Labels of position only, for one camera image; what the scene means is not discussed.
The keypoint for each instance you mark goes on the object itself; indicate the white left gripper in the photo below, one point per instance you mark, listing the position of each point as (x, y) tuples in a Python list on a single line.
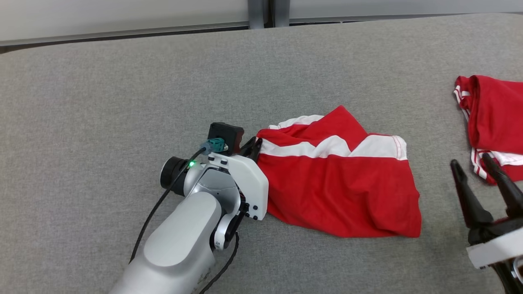
[(251, 183)]

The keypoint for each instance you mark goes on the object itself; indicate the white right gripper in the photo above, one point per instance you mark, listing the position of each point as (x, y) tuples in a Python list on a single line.
[(498, 247)]

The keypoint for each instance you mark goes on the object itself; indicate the red shorts white striped trim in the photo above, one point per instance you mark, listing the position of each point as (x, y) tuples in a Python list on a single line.
[(496, 118)]

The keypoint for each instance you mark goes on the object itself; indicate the red jersey number 23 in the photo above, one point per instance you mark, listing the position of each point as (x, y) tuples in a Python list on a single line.
[(339, 192)]

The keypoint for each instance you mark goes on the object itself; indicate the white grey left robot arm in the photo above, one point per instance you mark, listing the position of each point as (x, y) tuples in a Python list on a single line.
[(179, 245)]

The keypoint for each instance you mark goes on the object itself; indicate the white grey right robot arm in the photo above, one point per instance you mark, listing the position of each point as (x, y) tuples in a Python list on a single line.
[(510, 277)]

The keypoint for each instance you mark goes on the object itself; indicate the grey fabric sofa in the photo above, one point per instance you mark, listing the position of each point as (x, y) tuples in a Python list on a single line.
[(122, 102)]

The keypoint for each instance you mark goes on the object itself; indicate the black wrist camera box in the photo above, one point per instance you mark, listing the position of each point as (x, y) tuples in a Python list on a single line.
[(224, 134)]

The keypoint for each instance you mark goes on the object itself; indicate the grey partition post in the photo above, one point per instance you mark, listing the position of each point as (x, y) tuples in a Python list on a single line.
[(256, 14), (282, 13)]

